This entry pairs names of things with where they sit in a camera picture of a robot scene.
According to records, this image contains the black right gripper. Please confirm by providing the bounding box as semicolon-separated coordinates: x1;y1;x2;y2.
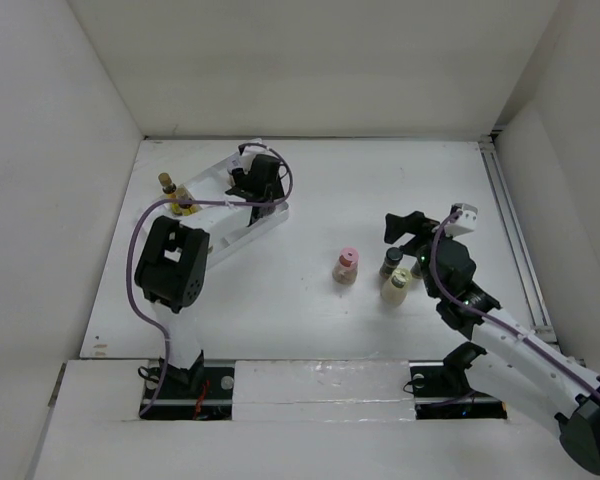
384;210;463;298

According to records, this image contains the cream cap sauce bottle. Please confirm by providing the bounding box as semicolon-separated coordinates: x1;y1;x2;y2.
379;267;413;306

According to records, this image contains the pink cap spice bottle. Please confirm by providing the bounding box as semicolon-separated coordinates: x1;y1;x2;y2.
332;247;359;285

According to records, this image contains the yellow label bottle gold cap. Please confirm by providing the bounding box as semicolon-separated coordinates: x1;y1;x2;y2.
158;172;177;199

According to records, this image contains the white lid jar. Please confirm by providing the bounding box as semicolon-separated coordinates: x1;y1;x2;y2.
226;152;246;184

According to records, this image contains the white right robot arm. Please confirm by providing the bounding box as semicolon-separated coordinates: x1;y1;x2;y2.
384;204;600;476

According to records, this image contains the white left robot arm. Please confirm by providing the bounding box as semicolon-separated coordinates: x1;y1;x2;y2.
133;146;289;397

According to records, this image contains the brown spice jar dark cap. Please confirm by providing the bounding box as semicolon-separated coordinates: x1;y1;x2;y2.
410;261;423;280

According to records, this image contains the white divided organizer tray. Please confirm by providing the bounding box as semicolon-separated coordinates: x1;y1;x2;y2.
139;145;289;268

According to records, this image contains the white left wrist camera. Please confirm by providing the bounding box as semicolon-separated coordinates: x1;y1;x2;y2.
236;140;266;172

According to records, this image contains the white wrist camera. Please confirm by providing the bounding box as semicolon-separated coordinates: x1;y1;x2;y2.
445;203;478;237
236;140;266;172

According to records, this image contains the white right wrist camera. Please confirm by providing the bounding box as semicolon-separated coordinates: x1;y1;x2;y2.
445;203;478;237

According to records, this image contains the aluminium rail right side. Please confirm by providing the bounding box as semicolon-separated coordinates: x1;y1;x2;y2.
454;135;566;353

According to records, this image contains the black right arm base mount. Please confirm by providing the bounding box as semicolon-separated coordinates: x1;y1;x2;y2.
402;342;508;420

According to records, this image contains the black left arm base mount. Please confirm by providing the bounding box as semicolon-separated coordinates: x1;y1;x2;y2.
138;352;236;421

